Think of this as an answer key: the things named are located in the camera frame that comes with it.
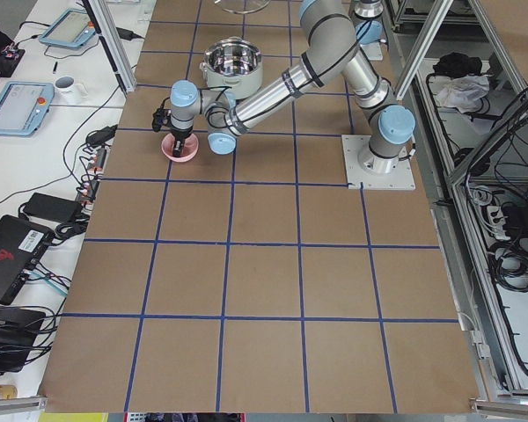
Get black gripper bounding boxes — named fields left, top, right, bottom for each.
left=169, top=114, right=193, bottom=157

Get glass pot lid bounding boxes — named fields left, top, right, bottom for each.
left=214, top=0, right=270, bottom=15

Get white steel cooking pot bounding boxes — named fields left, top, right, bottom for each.
left=200, top=36, right=263, bottom=99

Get pink bowl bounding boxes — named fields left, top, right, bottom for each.
left=161, top=134, right=199, bottom=163

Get power strip red switches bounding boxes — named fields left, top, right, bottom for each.
left=76, top=145, right=109, bottom=207

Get black power adapter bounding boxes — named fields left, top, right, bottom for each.
left=116, top=27, right=136, bottom=40

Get white mug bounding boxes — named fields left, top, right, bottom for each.
left=55, top=76, right=89, bottom=106

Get black power brick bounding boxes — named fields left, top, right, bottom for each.
left=22, top=193, right=83, bottom=222

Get far blue teach pendant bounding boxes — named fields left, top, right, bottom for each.
left=38, top=9, right=96, bottom=49

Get blue teach pendant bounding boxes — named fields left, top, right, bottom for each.
left=38, top=9, right=96, bottom=49
left=0, top=81, right=55, bottom=137

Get near blue teach pendant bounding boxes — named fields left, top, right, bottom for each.
left=0, top=81, right=55, bottom=137

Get black laptop red logo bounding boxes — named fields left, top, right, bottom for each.
left=0, top=215, right=54, bottom=305

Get black cloth bundle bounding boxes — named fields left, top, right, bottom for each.
left=433, top=52, right=482, bottom=78

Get white crumpled cloth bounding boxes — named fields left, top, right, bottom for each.
left=435, top=76, right=490, bottom=113

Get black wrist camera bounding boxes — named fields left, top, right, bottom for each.
left=151, top=108, right=169, bottom=132

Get aluminium frame post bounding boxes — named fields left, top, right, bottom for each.
left=82, top=0, right=136, bottom=95

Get coiled black cable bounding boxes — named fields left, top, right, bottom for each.
left=488, top=239, right=528, bottom=293

